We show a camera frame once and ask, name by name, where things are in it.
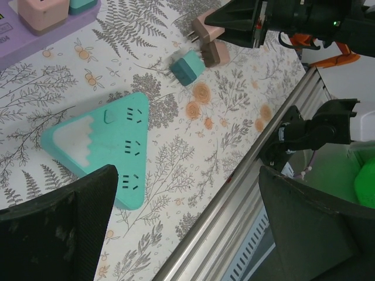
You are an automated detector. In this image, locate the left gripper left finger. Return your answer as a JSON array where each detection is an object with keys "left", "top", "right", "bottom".
[{"left": 0, "top": 163, "right": 119, "bottom": 281}]

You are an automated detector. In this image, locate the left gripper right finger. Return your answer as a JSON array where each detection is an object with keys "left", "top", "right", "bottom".
[{"left": 258, "top": 165, "right": 375, "bottom": 281}]

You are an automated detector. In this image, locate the pink cube plug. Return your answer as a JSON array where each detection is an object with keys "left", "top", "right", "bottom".
[
  {"left": 187, "top": 8, "right": 225, "bottom": 44},
  {"left": 17, "top": 0, "right": 70, "bottom": 33},
  {"left": 200, "top": 40, "right": 230, "bottom": 68}
]

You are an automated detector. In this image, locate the teal cube plug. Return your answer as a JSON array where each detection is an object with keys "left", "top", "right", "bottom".
[
  {"left": 169, "top": 49, "right": 205, "bottom": 87},
  {"left": 69, "top": 0, "right": 99, "bottom": 16}
]

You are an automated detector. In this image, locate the teal triangular power strip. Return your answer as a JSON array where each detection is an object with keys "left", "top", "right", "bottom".
[{"left": 40, "top": 92, "right": 151, "bottom": 211}]

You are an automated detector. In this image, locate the purple power strip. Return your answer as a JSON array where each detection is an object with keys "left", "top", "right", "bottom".
[{"left": 0, "top": 0, "right": 102, "bottom": 70}]

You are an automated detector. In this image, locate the green plastic object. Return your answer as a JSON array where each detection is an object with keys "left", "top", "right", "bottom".
[{"left": 347, "top": 140, "right": 375, "bottom": 210}]

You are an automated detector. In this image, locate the floral table cloth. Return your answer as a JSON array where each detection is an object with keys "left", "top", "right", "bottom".
[{"left": 0, "top": 0, "right": 308, "bottom": 281}]

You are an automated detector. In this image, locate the white slotted cable duct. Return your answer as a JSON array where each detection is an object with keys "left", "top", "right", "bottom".
[{"left": 224, "top": 210, "right": 278, "bottom": 281}]

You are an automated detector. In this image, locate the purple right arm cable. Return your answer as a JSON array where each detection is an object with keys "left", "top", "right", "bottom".
[{"left": 294, "top": 150, "right": 320, "bottom": 184}]

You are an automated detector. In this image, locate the wide aluminium base rail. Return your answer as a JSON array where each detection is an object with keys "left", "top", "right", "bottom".
[{"left": 152, "top": 66, "right": 333, "bottom": 281}]

